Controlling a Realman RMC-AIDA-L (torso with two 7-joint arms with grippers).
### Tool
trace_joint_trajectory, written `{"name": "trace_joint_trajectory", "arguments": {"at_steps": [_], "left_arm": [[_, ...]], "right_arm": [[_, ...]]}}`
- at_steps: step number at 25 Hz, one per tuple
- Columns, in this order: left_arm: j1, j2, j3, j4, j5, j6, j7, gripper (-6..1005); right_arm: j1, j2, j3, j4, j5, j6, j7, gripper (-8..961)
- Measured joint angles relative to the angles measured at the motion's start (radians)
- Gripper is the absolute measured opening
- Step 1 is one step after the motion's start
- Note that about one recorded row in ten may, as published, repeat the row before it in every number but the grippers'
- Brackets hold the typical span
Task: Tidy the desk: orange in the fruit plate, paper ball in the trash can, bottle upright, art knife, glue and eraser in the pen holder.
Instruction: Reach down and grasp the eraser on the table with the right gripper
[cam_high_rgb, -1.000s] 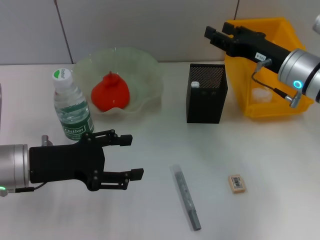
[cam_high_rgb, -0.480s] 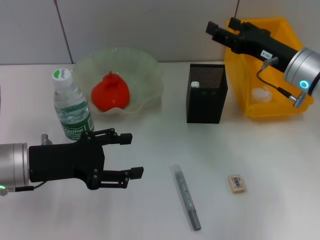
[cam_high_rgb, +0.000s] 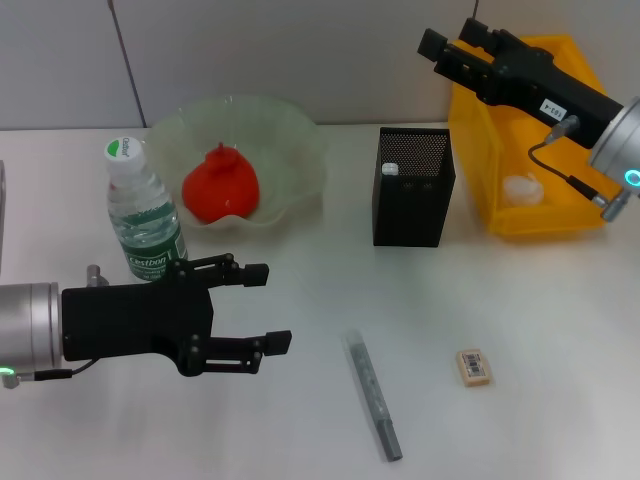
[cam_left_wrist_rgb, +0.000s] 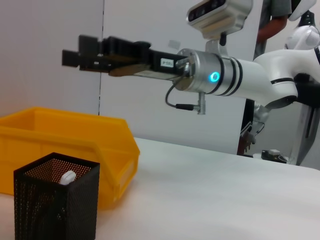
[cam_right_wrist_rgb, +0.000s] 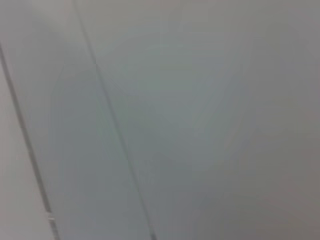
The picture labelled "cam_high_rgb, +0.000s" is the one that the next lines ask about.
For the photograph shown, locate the clear green-label water bottle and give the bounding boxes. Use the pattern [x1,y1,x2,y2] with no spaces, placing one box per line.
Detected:
[103,135,189,284]

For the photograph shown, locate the grey marker pen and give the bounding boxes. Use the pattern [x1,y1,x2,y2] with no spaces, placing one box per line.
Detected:
[342,328,404,462]

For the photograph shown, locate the yellow plastic bin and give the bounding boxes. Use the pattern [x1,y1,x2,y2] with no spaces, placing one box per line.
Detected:
[447,33,626,242]

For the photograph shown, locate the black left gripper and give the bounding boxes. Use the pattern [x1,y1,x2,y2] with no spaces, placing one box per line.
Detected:
[60,253,293,377]

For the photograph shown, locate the pale green wavy fruit bowl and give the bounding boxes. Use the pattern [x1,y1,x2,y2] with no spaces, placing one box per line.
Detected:
[147,94,331,242]

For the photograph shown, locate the black mesh pen holder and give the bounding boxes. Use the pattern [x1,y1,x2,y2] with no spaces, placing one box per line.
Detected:
[372,126,458,248]

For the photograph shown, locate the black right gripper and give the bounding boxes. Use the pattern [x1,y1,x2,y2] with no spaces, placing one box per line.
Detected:
[417,17,626,150]

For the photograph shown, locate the orange fruit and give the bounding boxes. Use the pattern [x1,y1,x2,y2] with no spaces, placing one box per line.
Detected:
[180,142,262,225]

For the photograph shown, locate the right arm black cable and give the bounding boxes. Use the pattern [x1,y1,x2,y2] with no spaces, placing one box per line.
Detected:
[529,114,640,222]

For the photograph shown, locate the beige barcode eraser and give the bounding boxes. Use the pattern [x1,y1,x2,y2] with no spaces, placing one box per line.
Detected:
[455,349,492,388]

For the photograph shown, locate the white paper ball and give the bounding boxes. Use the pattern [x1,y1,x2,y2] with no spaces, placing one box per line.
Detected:
[502,172,546,207]

